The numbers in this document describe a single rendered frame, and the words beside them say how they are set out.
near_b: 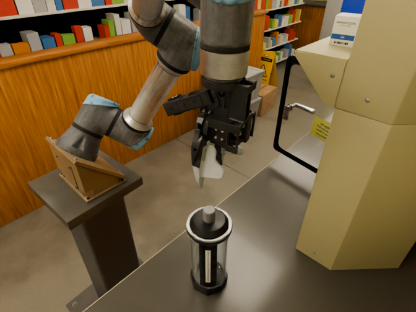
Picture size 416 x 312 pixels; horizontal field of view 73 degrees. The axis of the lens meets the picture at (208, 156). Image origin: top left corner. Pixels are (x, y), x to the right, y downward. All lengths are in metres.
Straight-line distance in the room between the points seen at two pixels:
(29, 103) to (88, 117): 1.26
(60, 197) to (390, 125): 1.05
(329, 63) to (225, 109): 0.26
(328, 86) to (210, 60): 0.31
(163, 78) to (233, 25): 0.55
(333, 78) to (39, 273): 2.05
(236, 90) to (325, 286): 0.63
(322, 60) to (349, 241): 0.46
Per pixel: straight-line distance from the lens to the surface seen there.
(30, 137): 2.41
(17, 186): 2.55
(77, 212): 1.11
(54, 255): 2.30
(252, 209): 1.03
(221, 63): 0.42
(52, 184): 1.28
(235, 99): 0.45
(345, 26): 0.73
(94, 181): 1.10
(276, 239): 0.96
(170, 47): 0.87
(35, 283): 2.22
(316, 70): 0.66
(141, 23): 0.83
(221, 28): 0.41
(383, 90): 0.62
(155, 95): 0.97
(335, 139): 0.69
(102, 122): 1.09
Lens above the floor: 1.67
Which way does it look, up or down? 35 degrees down
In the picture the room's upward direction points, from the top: straight up
